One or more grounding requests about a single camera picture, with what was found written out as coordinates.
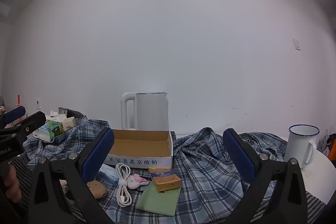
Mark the cream cardboard box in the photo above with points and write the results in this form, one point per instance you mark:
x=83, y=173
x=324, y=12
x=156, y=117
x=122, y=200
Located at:
x=69, y=123

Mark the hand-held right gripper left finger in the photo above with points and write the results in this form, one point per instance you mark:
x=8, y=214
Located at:
x=97, y=155

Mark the round beige animal-face pad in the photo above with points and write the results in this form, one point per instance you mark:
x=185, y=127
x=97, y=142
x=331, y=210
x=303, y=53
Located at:
x=97, y=189

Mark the grey striped cloth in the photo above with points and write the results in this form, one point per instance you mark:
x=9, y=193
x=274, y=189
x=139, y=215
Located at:
x=312, y=205

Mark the small white box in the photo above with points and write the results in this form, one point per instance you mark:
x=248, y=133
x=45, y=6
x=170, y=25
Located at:
x=55, y=116

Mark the green cloth pouch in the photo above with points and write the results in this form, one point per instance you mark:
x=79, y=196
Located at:
x=157, y=203

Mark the white enamel mug blue rim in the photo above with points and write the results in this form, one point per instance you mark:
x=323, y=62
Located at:
x=299, y=145

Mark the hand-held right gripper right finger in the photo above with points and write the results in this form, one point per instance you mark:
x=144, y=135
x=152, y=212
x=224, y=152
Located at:
x=239, y=158

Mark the blue plaid shirt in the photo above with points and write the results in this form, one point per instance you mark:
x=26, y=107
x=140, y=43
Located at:
x=204, y=161

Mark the grey fabric bag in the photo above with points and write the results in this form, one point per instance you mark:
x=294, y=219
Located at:
x=76, y=113

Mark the white wall switch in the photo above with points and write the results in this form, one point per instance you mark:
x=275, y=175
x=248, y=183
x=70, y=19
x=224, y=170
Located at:
x=297, y=44

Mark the orange object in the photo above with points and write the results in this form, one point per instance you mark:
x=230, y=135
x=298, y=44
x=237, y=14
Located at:
x=332, y=150

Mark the light blue tissue pack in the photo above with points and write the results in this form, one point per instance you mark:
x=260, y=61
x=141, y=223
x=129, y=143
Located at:
x=109, y=174

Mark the yellow cigarette pack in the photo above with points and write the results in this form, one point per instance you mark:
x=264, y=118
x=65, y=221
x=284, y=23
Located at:
x=168, y=182

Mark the person's left hand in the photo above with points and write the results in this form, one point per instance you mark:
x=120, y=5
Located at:
x=10, y=182

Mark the shallow cardboard box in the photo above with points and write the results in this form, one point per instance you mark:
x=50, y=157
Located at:
x=141, y=146

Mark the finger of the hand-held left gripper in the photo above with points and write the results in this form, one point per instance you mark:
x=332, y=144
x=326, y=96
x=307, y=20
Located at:
x=29, y=124
x=15, y=113

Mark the white electric kettle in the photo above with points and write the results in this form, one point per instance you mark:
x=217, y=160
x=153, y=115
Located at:
x=149, y=111

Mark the green patterned tissue pack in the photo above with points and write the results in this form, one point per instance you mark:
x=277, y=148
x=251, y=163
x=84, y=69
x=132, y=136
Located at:
x=52, y=130

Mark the white wall socket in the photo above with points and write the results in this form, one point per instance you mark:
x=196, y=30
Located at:
x=38, y=103

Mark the cartoon printed bag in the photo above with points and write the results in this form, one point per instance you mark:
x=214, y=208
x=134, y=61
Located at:
x=1, y=103

